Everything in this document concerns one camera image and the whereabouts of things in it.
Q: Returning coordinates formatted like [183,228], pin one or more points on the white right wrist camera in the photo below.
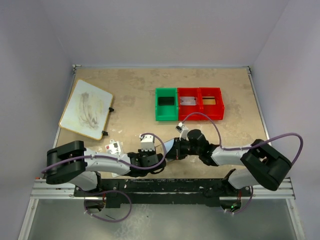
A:
[183,130]

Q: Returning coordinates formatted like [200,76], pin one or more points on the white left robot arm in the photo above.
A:
[74,163]

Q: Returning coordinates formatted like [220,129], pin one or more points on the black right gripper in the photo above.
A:
[168,152]

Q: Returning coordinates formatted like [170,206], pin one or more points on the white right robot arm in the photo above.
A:
[263,164]

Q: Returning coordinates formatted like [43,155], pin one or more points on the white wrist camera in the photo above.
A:
[147,142]
[183,130]

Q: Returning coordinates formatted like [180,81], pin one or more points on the clear plastic packet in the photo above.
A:
[114,148]

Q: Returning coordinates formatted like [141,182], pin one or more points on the black card in bin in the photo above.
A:
[166,101]

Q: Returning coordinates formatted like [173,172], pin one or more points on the green plastic bin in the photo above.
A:
[166,113]

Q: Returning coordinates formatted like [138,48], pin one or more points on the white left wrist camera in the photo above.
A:
[147,142]

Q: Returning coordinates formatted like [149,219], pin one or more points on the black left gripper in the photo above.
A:
[141,153]

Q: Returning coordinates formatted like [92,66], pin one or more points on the brown leather card holder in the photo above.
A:
[170,147]

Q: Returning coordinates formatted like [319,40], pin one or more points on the gold card in bin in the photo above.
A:
[209,101]

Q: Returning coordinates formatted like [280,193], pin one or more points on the white magnetic stripe card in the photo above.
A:
[188,101]

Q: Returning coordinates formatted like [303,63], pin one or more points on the white board yellow rim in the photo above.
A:
[87,110]

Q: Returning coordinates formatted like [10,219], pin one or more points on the metal corner bracket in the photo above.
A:
[75,67]

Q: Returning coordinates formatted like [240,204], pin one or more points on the red bin right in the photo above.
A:
[215,112]

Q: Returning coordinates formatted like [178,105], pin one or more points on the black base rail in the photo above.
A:
[211,192]

